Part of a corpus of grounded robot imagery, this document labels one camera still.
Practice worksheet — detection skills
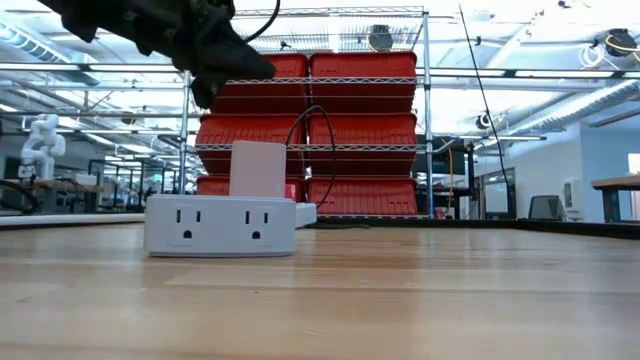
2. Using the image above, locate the white cable coil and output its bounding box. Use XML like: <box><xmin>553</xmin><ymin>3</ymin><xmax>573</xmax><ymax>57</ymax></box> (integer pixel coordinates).
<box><xmin>579</xmin><ymin>44</ymin><xmax>609</xmax><ymax>69</ymax></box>

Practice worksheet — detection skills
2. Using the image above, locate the grey chair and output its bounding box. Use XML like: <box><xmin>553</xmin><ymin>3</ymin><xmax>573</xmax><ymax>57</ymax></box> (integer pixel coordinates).
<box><xmin>527</xmin><ymin>194</ymin><xmax>569</xmax><ymax>222</ymax></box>

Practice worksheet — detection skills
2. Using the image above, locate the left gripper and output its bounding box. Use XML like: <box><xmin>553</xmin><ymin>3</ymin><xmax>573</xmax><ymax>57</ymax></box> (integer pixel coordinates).
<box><xmin>37</xmin><ymin>0</ymin><xmax>277</xmax><ymax>111</ymax></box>

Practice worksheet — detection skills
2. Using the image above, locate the chrome wire shelf rack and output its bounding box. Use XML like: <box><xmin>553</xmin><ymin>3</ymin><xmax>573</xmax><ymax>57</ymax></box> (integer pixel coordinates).
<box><xmin>177</xmin><ymin>5</ymin><xmax>437</xmax><ymax>220</ymax></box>

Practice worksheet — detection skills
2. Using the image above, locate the pink USB charger adapter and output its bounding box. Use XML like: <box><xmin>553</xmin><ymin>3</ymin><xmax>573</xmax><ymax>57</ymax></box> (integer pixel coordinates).
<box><xmin>228</xmin><ymin>139</ymin><xmax>288</xmax><ymax>199</ymax></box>

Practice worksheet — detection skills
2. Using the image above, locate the black ceiling device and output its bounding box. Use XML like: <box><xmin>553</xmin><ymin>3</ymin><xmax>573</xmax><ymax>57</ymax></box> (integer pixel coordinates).
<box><xmin>603</xmin><ymin>27</ymin><xmax>640</xmax><ymax>57</ymax></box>

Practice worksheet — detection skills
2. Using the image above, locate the black aluminium table frame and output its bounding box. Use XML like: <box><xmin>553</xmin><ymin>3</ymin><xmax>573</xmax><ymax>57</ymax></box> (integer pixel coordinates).
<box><xmin>0</xmin><ymin>211</ymin><xmax>640</xmax><ymax>240</ymax></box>

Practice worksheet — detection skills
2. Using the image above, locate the black USB cable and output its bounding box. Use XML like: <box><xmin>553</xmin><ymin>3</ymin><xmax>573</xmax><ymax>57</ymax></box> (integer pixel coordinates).
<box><xmin>283</xmin><ymin>104</ymin><xmax>337</xmax><ymax>211</ymax></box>

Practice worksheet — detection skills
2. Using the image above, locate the red plastic storage bin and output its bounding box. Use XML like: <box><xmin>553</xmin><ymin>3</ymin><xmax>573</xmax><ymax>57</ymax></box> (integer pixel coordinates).
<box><xmin>194</xmin><ymin>113</ymin><xmax>308</xmax><ymax>176</ymax></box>
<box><xmin>195</xmin><ymin>174</ymin><xmax>306</xmax><ymax>204</ymax></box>
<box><xmin>308</xmin><ymin>112</ymin><xmax>419</xmax><ymax>176</ymax></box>
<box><xmin>308</xmin><ymin>50</ymin><xmax>419</xmax><ymax>115</ymax></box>
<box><xmin>209</xmin><ymin>52</ymin><xmax>310</xmax><ymax>115</ymax></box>
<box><xmin>305</xmin><ymin>175</ymin><xmax>419</xmax><ymax>217</ymax></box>

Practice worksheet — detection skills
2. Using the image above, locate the square white outlet hub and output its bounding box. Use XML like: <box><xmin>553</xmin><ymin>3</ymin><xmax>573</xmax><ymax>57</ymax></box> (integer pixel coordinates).
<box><xmin>0</xmin><ymin>193</ymin><xmax>299</xmax><ymax>259</ymax></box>

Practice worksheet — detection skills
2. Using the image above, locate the wooden work table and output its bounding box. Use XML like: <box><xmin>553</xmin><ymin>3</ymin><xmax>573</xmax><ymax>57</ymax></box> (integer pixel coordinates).
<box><xmin>0</xmin><ymin>177</ymin><xmax>106</xmax><ymax>215</ymax></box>

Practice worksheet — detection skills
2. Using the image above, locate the wooden table with black leg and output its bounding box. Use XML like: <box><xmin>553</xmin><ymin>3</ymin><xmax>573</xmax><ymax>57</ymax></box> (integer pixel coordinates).
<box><xmin>590</xmin><ymin>173</ymin><xmax>640</xmax><ymax>221</ymax></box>

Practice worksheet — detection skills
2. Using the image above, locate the white wall dispenser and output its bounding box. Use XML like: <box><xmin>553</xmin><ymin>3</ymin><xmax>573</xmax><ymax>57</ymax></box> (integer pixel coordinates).
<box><xmin>562</xmin><ymin>177</ymin><xmax>587</xmax><ymax>221</ymax></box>

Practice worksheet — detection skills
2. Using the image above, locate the yellow hanging cable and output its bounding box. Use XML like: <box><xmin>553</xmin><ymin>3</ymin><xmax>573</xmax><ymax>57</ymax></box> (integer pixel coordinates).
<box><xmin>446</xmin><ymin>147</ymin><xmax>455</xmax><ymax>201</ymax></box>

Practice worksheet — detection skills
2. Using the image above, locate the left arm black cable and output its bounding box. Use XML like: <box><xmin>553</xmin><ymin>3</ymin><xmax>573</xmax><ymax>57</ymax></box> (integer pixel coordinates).
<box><xmin>243</xmin><ymin>0</ymin><xmax>282</xmax><ymax>44</ymax></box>

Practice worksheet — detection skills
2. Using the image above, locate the long white power strip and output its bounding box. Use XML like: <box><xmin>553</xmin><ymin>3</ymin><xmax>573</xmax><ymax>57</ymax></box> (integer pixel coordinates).
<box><xmin>293</xmin><ymin>201</ymin><xmax>319</xmax><ymax>230</ymax></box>

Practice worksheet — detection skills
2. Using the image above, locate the thin black hanging cable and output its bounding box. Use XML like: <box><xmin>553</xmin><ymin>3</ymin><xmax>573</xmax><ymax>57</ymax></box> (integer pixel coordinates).
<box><xmin>458</xmin><ymin>4</ymin><xmax>512</xmax><ymax>217</ymax></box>

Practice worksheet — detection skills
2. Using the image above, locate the white ceiling duct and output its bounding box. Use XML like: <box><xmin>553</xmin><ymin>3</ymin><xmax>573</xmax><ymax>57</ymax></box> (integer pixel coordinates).
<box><xmin>529</xmin><ymin>78</ymin><xmax>640</xmax><ymax>137</ymax></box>

